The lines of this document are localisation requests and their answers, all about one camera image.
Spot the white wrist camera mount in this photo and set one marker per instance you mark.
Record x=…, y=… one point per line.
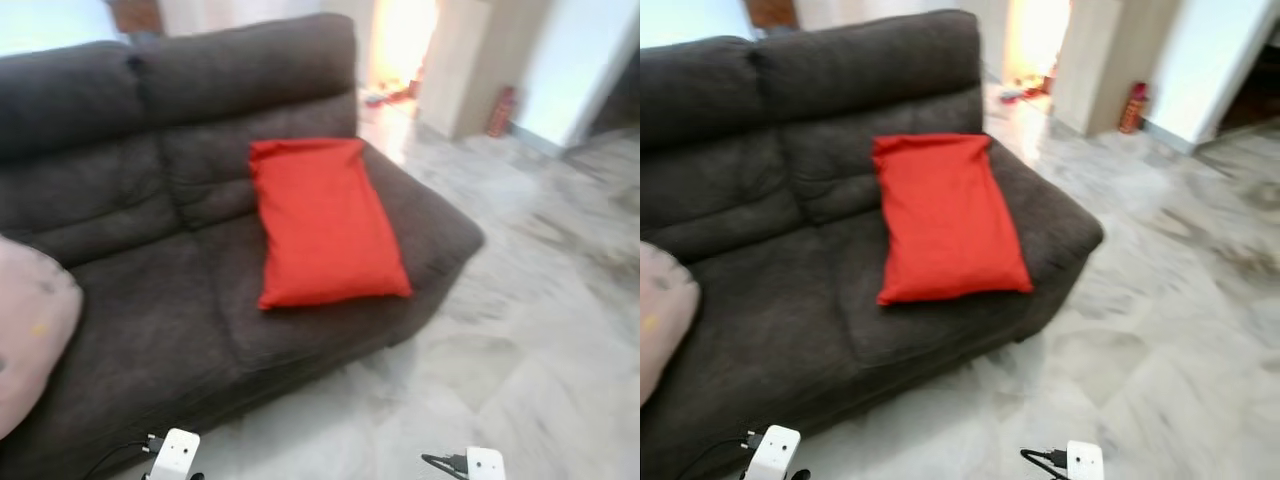
x=487, y=465
x=775, y=455
x=178, y=455
x=1085, y=462

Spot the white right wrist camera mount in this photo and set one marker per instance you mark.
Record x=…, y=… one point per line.
x=1085, y=462
x=487, y=465

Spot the brown wooden furniture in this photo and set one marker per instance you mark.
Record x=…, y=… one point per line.
x=770, y=12
x=135, y=14

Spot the dark grey fabric sofa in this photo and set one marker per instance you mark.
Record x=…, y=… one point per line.
x=800, y=320
x=150, y=300

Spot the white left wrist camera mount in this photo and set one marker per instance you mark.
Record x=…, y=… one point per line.
x=775, y=455
x=178, y=455

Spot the small red floor object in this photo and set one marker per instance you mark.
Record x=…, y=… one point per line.
x=1030, y=92

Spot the pale pink pillow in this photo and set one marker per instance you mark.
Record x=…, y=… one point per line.
x=662, y=320
x=35, y=320

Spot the red pillow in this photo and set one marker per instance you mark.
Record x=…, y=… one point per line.
x=325, y=225
x=950, y=220

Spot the beige wooden pillar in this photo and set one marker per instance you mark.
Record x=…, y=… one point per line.
x=470, y=70
x=1100, y=70

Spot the red canister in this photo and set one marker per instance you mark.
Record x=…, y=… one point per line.
x=501, y=112
x=1133, y=108

